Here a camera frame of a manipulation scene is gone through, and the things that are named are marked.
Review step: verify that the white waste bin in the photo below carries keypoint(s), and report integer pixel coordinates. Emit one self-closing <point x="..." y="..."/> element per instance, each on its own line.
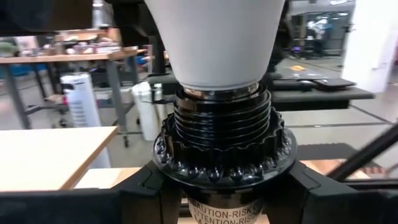
<point x="146" y="112"/>

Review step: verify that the white tower fan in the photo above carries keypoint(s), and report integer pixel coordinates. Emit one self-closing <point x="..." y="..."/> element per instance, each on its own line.
<point x="81" y="99"/>

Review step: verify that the white lightbulb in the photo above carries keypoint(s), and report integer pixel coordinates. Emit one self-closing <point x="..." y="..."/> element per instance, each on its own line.
<point x="217" y="40"/>

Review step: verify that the black desk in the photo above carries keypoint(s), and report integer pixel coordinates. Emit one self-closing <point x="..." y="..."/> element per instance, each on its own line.
<point x="311" y="96"/>

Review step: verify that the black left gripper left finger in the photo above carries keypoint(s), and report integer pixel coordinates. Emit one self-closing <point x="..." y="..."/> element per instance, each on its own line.
<point x="93" y="208"/>

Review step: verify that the black floor mat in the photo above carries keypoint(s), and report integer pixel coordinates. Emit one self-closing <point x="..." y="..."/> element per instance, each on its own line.
<point x="329" y="152"/>

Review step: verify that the black flat case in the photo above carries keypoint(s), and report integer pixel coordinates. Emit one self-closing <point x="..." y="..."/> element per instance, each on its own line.
<point x="334" y="83"/>

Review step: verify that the round wooden lamp base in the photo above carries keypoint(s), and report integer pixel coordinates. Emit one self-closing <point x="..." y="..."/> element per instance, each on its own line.
<point x="217" y="124"/>

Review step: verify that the light wood desk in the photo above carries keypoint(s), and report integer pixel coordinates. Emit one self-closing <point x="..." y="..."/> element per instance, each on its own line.
<point x="46" y="155"/>

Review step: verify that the person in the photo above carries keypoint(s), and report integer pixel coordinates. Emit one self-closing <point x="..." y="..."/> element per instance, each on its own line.
<point x="318" y="34"/>

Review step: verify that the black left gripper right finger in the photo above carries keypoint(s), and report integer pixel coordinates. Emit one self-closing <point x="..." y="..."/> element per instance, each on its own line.
<point x="335" y="208"/>

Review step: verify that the wooden workbench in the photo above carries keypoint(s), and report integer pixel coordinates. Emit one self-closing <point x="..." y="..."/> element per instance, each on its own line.
<point x="62" y="57"/>

